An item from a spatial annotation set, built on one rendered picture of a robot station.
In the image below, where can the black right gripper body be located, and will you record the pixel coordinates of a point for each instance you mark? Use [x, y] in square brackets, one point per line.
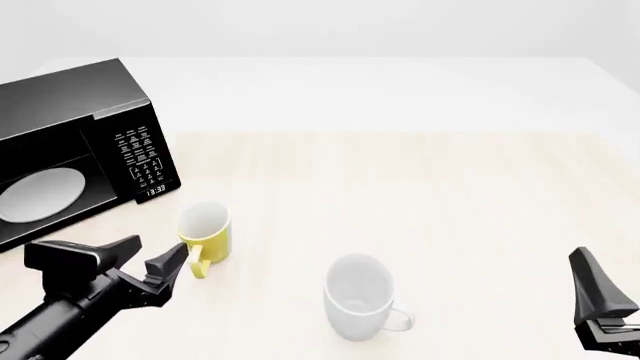
[610, 335]

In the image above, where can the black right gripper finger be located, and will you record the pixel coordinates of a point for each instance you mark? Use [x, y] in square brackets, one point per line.
[595, 292]

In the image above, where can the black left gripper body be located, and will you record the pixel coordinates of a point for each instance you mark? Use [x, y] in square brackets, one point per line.
[137, 296]

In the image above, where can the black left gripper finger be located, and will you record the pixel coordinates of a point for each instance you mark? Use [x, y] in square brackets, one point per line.
[165, 268]
[120, 253]

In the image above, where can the yellow and white mug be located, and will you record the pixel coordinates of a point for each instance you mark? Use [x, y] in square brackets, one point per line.
[217, 240]

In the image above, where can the black microwave oven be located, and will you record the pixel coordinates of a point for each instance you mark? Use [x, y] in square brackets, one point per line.
[65, 97]

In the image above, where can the white round turntable plate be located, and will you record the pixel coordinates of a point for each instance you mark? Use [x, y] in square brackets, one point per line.
[40, 195]

